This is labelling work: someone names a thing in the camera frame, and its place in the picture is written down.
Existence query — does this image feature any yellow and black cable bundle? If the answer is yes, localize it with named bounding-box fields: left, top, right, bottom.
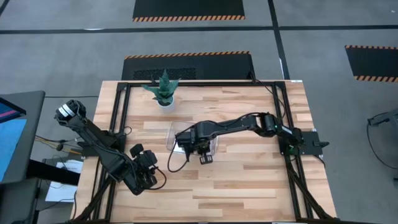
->
left=34, top=135, right=83, bottom=156

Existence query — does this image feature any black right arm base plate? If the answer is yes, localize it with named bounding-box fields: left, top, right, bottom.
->
left=278, top=129, right=330, bottom=156

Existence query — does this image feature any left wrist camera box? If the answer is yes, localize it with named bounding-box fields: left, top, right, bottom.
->
left=129, top=143, right=145, bottom=158

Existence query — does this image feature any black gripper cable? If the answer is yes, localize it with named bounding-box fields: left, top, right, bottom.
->
left=149, top=167, right=168, bottom=191
left=167, top=124, right=200, bottom=173

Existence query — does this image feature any grey monitor with blue screen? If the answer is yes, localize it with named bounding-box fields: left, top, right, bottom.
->
left=0, top=90, right=46, bottom=185

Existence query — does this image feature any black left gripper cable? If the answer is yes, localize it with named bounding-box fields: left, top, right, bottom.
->
left=149, top=167, right=168, bottom=191

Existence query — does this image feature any black aluminium table frame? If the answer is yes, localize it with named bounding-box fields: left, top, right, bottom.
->
left=73, top=80, right=335, bottom=223

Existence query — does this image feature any white paper sheet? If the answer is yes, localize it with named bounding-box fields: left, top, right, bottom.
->
left=45, top=159, right=84, bottom=203

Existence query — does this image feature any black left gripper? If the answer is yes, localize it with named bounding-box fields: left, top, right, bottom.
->
left=124, top=151, right=159, bottom=196

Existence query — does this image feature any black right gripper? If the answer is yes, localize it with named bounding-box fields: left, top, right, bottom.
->
left=175, top=129, right=219, bottom=164

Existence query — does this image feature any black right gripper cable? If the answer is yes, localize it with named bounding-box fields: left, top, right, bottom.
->
left=167, top=124, right=200, bottom=173

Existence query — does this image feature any clear plastic basket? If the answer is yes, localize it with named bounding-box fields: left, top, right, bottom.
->
left=165, top=121, right=220, bottom=156

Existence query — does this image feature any black cable across table frame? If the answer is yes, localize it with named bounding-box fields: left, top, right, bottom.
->
left=248, top=72, right=287, bottom=125

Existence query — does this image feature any succulent plant in white pot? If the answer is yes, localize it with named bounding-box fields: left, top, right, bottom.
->
left=141, top=68, right=181, bottom=113

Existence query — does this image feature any black hazard-striped floor mat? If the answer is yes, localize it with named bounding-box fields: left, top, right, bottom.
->
left=345, top=45, right=398, bottom=83
left=132, top=0, right=246, bottom=22

